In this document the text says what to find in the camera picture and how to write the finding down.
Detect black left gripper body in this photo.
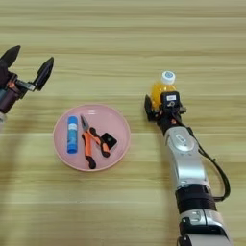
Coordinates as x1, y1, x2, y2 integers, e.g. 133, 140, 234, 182
0, 64, 29, 115

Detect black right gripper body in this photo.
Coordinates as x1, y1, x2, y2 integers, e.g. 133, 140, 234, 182
155, 110, 185, 135

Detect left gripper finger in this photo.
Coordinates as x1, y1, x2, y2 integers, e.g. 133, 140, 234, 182
0, 44, 21, 69
15, 56, 55, 92

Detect orange juice bottle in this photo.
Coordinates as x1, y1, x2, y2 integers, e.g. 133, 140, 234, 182
150, 70, 178, 111

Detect pink round plate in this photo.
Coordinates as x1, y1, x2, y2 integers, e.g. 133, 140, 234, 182
52, 103, 132, 173

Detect orange black pliers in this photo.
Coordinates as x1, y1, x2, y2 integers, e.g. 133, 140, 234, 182
80, 114, 111, 170

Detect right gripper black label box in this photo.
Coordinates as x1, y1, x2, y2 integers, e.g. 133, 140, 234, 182
160, 90, 182, 111

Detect small black square block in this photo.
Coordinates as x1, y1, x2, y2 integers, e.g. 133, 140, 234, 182
100, 132, 118, 152

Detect blue glue stick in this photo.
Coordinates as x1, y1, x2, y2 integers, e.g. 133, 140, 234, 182
66, 115, 80, 155

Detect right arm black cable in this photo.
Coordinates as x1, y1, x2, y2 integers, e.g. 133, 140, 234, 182
174, 111, 232, 203

